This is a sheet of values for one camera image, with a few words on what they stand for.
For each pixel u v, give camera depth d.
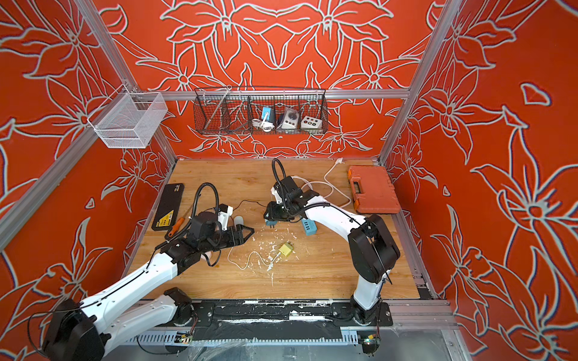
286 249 0.86
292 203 0.67
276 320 0.73
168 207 1.02
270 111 0.85
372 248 0.45
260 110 0.99
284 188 0.68
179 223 0.94
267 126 0.86
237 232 0.71
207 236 0.62
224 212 0.73
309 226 0.91
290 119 0.90
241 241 0.69
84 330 0.38
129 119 0.90
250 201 0.97
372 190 1.03
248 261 0.84
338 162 1.17
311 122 0.94
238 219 0.92
